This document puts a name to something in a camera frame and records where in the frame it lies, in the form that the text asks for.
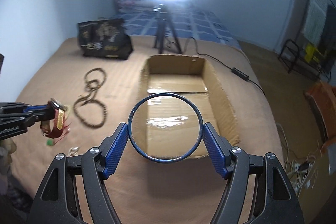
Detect folded floral quilt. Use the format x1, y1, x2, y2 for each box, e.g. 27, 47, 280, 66
113, 0, 159, 13

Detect green jade pendant red cord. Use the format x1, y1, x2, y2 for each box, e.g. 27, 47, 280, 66
45, 122, 72, 146

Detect brown wooden bead necklace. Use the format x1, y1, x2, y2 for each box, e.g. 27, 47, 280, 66
72, 67, 108, 128

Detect yellow box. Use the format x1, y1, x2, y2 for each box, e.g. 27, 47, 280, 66
304, 43, 324, 64

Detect white pearl bracelet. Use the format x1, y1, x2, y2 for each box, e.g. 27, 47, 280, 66
67, 146, 81, 158

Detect black light cable with switch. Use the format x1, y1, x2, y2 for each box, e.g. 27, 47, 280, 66
163, 36, 267, 97

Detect dark hanging clothes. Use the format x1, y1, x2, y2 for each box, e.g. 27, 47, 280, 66
318, 6, 335, 64

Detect orange covered low table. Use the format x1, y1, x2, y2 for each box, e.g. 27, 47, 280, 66
304, 81, 335, 154

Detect blue patterned bedsheet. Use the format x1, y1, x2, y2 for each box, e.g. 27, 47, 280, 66
112, 9, 241, 50

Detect red leather strap watch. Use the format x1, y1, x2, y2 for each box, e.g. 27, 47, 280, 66
40, 98, 69, 139

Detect white striped hanging towel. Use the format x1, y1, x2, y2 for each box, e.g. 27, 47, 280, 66
303, 0, 328, 45

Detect white power strip with cables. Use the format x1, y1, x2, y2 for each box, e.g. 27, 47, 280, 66
276, 123, 322, 197

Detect black clothes rack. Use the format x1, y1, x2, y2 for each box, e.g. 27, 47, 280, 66
278, 0, 335, 83

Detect black printed snack bag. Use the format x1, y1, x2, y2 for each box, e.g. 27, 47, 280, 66
77, 18, 133, 60

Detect black tripod stand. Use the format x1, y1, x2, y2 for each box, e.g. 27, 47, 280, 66
154, 3, 183, 55

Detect dark blue bangle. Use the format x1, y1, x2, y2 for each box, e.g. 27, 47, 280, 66
127, 93, 203, 164

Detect open cardboard box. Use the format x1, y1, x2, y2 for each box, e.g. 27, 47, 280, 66
131, 55, 240, 159

